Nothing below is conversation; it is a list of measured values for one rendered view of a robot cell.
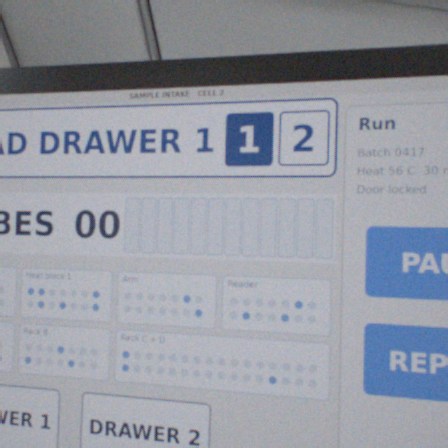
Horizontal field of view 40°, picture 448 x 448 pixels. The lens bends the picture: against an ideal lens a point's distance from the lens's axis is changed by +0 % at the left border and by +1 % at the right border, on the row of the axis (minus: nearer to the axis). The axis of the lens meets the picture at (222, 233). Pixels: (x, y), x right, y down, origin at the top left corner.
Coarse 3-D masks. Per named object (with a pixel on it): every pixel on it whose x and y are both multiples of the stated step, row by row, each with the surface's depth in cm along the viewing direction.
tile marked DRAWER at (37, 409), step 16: (0, 384) 44; (16, 384) 44; (0, 400) 44; (16, 400) 44; (32, 400) 43; (48, 400) 43; (0, 416) 44; (16, 416) 44; (32, 416) 43; (48, 416) 43; (0, 432) 44; (16, 432) 44; (32, 432) 43; (48, 432) 43
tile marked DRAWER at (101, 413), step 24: (96, 408) 42; (120, 408) 42; (144, 408) 41; (168, 408) 41; (192, 408) 40; (96, 432) 42; (120, 432) 42; (144, 432) 41; (168, 432) 41; (192, 432) 40
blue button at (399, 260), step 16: (368, 240) 38; (384, 240) 38; (400, 240) 37; (416, 240) 37; (432, 240) 37; (368, 256) 38; (384, 256) 38; (400, 256) 37; (416, 256) 37; (432, 256) 37; (368, 272) 38; (384, 272) 38; (400, 272) 37; (416, 272) 37; (432, 272) 37; (368, 288) 38; (384, 288) 38; (400, 288) 37; (416, 288) 37; (432, 288) 37
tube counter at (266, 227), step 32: (96, 224) 43; (128, 224) 42; (160, 224) 42; (192, 224) 41; (224, 224) 40; (256, 224) 40; (288, 224) 39; (320, 224) 39; (160, 256) 41; (192, 256) 41; (224, 256) 40; (256, 256) 40; (288, 256) 39; (320, 256) 39
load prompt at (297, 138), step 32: (0, 128) 45; (32, 128) 44; (64, 128) 44; (96, 128) 43; (128, 128) 42; (160, 128) 42; (192, 128) 41; (224, 128) 41; (256, 128) 40; (288, 128) 39; (320, 128) 39; (0, 160) 45; (32, 160) 44; (64, 160) 44; (96, 160) 43; (128, 160) 42; (160, 160) 42; (192, 160) 41; (224, 160) 41; (256, 160) 40; (288, 160) 39; (320, 160) 39
